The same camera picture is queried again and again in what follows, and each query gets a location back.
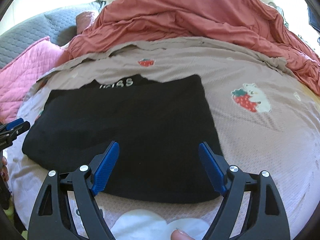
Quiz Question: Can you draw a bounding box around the black sweater with print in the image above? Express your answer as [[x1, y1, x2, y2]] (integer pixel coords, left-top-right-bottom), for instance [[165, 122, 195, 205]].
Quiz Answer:
[[22, 74, 222, 204]]

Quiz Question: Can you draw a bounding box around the person's left hand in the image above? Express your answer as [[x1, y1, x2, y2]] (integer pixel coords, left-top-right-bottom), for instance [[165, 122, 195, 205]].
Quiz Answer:
[[1, 156, 9, 182]]

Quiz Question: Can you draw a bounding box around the person's right hand thumb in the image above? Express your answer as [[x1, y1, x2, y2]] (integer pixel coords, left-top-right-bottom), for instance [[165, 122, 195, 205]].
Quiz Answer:
[[170, 229, 194, 240]]

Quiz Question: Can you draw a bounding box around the pink quilted blanket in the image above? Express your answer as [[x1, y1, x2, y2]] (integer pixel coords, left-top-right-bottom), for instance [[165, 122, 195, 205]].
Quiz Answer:
[[0, 36, 69, 124]]

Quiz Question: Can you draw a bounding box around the grey quilted headboard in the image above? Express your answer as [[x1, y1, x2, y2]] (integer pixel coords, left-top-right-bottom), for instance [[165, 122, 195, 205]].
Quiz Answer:
[[1, 0, 107, 68]]

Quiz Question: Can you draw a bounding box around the dusty pink pillow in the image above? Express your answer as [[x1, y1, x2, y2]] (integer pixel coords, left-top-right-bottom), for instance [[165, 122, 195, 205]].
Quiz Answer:
[[75, 10, 99, 35]]

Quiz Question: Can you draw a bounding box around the coral red duvet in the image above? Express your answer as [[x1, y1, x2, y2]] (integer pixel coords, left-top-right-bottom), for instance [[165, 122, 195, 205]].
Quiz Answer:
[[67, 0, 319, 94]]

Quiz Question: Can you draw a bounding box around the black monitor screen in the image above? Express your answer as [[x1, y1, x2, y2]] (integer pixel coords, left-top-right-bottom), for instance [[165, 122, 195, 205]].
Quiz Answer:
[[308, 6, 320, 33]]

